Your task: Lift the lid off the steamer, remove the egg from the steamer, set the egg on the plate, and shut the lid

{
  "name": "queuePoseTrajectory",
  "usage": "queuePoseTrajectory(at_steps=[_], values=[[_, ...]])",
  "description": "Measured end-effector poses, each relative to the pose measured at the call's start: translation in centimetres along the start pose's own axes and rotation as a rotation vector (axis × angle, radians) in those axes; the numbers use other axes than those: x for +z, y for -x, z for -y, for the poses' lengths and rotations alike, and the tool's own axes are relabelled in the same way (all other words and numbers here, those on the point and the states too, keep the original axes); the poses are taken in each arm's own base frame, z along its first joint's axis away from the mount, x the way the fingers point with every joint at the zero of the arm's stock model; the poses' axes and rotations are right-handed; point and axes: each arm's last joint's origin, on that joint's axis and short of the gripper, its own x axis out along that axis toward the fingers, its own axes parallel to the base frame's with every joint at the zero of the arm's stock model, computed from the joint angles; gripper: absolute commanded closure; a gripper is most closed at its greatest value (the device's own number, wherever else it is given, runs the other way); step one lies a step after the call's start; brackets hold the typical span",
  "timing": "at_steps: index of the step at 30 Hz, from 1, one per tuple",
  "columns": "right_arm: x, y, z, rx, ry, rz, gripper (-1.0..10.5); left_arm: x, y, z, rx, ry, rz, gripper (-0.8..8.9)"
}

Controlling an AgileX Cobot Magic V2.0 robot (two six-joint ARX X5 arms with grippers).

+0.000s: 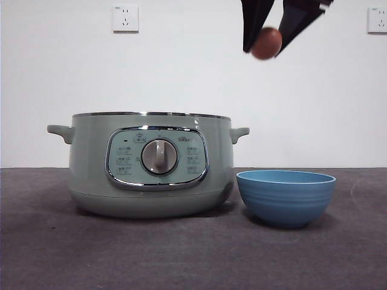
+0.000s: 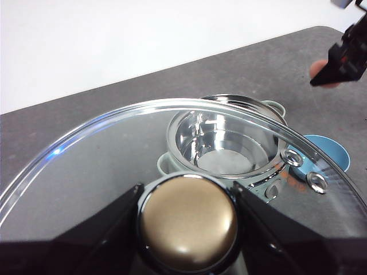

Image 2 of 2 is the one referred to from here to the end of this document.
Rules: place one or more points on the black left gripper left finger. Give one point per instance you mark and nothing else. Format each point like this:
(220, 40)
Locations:
(71, 252)

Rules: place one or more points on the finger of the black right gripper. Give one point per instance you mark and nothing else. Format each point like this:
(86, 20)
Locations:
(335, 68)

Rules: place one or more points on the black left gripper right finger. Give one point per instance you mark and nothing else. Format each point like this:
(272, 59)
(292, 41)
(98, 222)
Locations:
(286, 246)

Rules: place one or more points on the brown egg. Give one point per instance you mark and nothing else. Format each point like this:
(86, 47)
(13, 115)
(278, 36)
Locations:
(317, 68)

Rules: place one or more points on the glass lid with green knob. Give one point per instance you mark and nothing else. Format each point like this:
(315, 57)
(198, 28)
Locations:
(186, 223)

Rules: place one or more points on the pale green electric steamer pot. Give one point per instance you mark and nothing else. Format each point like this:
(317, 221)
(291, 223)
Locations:
(223, 149)

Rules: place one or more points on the blue ribbed bowl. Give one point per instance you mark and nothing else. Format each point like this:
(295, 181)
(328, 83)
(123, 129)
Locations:
(329, 154)

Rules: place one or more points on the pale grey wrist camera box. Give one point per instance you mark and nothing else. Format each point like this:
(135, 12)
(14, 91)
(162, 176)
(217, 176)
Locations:
(340, 3)

